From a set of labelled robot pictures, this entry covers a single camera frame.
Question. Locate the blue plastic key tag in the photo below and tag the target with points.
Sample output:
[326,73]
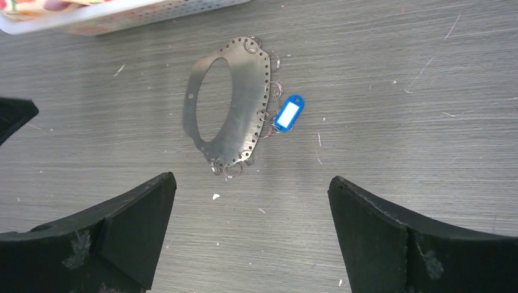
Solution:
[289,113]

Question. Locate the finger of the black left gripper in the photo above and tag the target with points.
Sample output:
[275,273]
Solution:
[15,113]

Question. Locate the orange patterned cloth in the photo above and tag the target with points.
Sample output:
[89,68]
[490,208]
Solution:
[24,10]

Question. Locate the perforated metal key plate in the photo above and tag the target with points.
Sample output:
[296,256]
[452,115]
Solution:
[250,70]

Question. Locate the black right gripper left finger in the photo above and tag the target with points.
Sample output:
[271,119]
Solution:
[113,246]

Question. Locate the white perforated plastic basket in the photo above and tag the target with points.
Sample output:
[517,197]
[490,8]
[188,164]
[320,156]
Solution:
[111,16]

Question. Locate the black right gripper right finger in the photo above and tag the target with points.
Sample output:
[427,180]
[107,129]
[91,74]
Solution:
[389,248]

